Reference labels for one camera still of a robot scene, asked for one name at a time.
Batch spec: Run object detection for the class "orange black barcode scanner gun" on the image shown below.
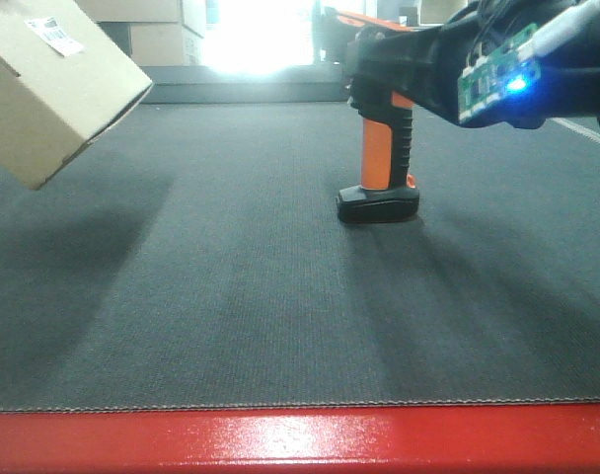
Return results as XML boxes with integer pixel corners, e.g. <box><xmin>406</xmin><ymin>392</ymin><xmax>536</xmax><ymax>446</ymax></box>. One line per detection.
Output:
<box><xmin>325</xmin><ymin>8</ymin><xmax>419</xmax><ymax>224</ymax></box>

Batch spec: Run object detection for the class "dark grey conveyor belt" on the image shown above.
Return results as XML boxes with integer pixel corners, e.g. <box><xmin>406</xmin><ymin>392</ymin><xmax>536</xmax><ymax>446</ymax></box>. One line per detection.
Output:
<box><xmin>0</xmin><ymin>104</ymin><xmax>600</xmax><ymax>412</ymax></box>

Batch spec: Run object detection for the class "stacked cardboard boxes background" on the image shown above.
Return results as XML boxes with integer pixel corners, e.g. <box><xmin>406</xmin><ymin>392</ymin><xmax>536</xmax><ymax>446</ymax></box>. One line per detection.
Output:
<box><xmin>78</xmin><ymin>0</ymin><xmax>206</xmax><ymax>66</ymax></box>

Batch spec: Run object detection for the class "green circuit board blue LED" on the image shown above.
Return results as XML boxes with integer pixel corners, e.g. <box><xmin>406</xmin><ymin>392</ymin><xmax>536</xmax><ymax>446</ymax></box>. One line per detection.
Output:
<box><xmin>457</xmin><ymin>24</ymin><xmax>541</xmax><ymax>125</ymax></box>

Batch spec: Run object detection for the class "brown cardboard package box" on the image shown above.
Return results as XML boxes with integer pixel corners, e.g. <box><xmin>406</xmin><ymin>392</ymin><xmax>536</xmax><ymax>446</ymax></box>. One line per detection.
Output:
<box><xmin>0</xmin><ymin>1</ymin><xmax>152</xmax><ymax>190</ymax></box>

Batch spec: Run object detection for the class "red conveyor frame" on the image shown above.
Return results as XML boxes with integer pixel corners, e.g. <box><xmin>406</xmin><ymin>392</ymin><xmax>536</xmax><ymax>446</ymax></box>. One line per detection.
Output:
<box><xmin>0</xmin><ymin>404</ymin><xmax>600</xmax><ymax>473</ymax></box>

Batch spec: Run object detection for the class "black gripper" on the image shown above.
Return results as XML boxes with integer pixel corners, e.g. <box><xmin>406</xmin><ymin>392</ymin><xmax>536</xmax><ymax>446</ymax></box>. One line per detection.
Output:
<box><xmin>347</xmin><ymin>1</ymin><xmax>600</xmax><ymax>129</ymax></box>

